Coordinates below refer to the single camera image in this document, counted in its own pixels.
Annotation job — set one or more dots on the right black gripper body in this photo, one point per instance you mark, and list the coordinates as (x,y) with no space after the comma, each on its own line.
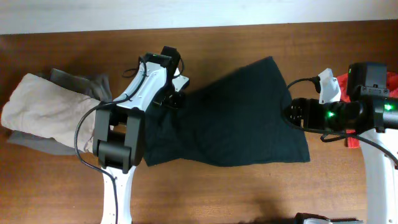
(297,111)

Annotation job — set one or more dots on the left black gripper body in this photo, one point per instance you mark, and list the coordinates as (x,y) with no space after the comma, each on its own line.
(173,99)

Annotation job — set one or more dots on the black t-shirt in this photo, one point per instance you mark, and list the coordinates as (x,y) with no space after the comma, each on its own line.
(235,121)

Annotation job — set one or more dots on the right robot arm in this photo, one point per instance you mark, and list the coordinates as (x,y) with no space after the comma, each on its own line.
(370,116)

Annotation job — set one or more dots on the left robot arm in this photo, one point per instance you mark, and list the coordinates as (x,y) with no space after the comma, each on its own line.
(119,133)

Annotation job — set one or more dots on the red crumpled garment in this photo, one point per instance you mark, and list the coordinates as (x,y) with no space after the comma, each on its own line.
(343,82)

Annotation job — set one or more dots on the grey folded garment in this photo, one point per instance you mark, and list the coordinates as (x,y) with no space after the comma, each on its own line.
(97,88)

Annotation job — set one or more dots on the beige folded garment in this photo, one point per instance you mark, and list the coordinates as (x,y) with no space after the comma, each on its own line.
(43,116)

